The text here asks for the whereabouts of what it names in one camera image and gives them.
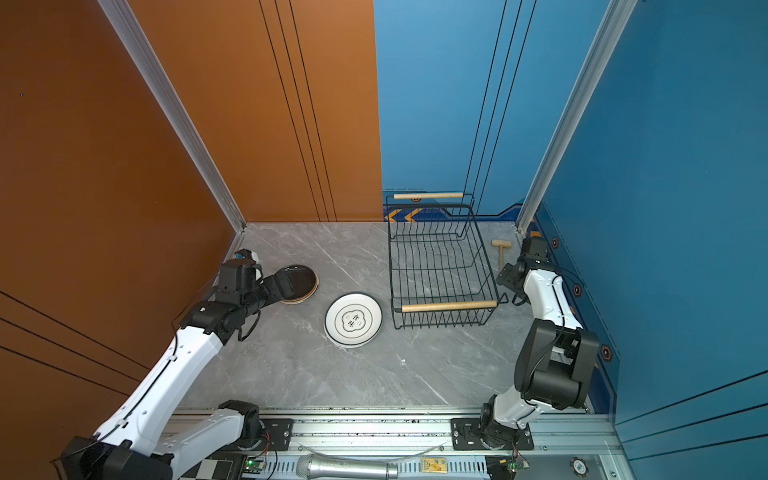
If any black plate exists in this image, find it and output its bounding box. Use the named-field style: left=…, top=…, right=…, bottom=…
left=282, top=264, right=319, bottom=304

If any black wire dish rack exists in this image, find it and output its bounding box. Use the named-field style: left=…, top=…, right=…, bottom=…
left=384, top=192, right=509, bottom=330

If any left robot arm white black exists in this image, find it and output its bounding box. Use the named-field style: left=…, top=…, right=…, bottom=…
left=52, top=251, right=295, bottom=479

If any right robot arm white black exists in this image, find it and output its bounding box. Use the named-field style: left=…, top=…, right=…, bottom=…
left=479, top=257, right=600, bottom=450

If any wooden mallet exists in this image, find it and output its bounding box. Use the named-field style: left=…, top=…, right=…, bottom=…
left=492, top=239, right=512, bottom=270

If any green circuit board left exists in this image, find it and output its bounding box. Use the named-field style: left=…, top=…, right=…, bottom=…
left=242, top=457, right=267, bottom=475

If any silver microphone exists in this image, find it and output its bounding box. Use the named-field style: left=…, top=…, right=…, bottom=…
left=296, top=454, right=399, bottom=480

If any checkerboard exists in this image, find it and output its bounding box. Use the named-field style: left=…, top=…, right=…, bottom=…
left=179, top=459, right=241, bottom=480

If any circuit board right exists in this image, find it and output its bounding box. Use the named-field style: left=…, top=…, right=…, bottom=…
left=485, top=456, right=530, bottom=480

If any yellow label tag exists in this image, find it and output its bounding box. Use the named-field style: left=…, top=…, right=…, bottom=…
left=420, top=457, right=449, bottom=474

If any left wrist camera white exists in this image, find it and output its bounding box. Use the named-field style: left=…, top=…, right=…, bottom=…
left=234, top=248, right=263, bottom=280

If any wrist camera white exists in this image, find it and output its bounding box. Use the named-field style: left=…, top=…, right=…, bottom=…
left=520, top=236, right=548, bottom=262
left=234, top=248, right=263, bottom=280

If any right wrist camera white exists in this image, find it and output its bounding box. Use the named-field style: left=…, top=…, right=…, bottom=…
left=520, top=236, right=548, bottom=262

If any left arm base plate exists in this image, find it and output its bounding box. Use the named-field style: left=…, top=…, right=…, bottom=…
left=236, top=418, right=294, bottom=453

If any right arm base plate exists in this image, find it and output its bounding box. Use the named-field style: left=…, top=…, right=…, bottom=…
left=450, top=418, right=535, bottom=451

